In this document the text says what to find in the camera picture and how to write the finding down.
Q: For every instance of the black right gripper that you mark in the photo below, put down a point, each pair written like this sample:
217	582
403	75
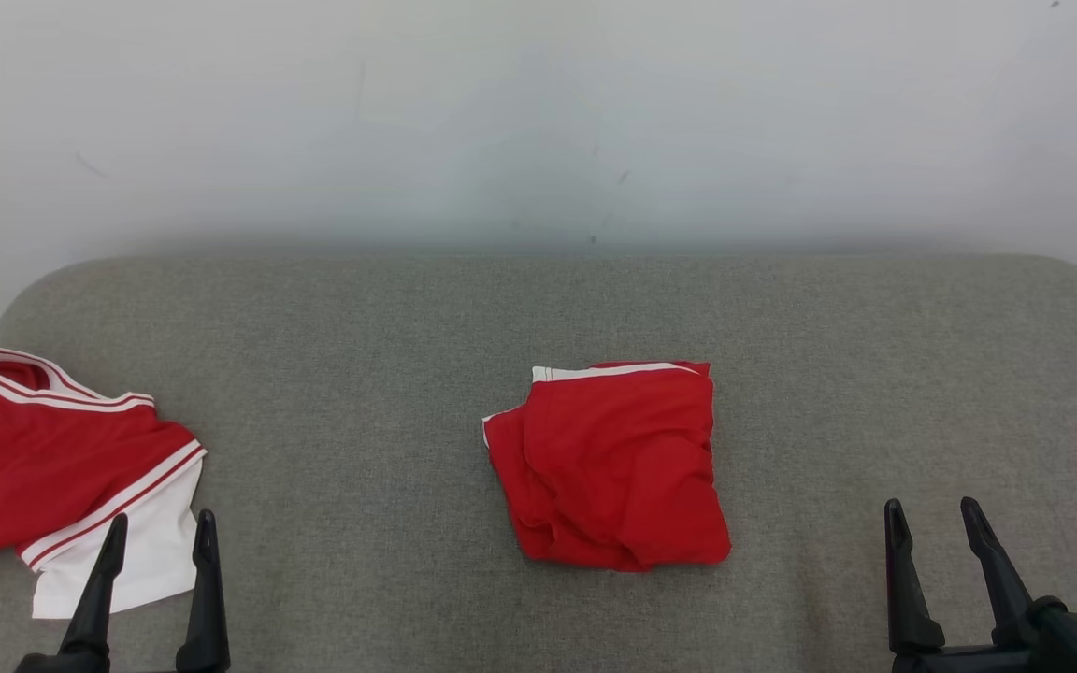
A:
964	662

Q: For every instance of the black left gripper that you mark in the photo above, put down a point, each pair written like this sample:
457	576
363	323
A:
62	664

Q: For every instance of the red jersey with white panel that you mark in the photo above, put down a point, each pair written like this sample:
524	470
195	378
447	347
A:
34	467

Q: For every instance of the red garment with white trim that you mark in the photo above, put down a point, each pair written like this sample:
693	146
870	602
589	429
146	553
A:
613	467

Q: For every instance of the grey fabric sofa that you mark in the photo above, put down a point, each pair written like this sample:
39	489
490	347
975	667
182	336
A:
501	308

